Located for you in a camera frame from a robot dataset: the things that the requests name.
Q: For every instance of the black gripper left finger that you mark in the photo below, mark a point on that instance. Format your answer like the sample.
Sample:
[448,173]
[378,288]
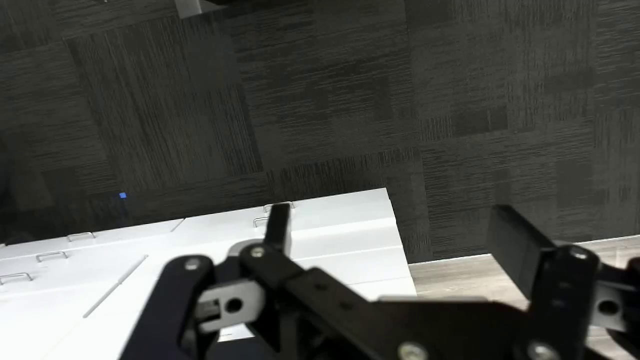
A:
[257,305]

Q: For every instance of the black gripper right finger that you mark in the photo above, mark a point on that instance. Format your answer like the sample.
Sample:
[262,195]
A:
[568,290]

